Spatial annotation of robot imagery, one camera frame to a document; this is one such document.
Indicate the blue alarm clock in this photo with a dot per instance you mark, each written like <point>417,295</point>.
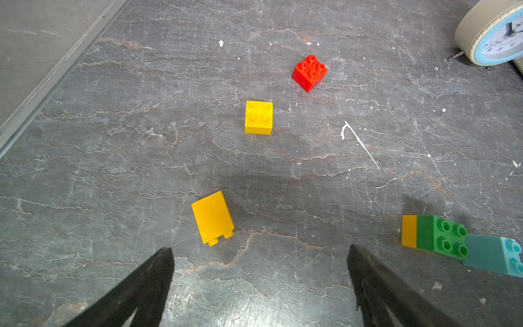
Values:
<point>491,33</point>

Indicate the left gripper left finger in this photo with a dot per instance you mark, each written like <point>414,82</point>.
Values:
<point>142,294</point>

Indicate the red lego brick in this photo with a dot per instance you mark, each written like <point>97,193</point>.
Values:
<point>309,73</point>

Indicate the green lego brick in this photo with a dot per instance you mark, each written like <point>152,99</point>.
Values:
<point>442,236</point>

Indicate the turquoise lego brick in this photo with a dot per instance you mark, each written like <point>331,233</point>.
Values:
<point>494,254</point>

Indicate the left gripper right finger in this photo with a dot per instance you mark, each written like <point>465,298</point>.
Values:
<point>380,292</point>

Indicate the yellow lego brick near left arm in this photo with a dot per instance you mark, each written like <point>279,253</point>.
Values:
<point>213,218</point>

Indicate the yellow lego brick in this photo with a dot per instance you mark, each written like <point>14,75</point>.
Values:
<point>259,118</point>
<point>409,231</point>

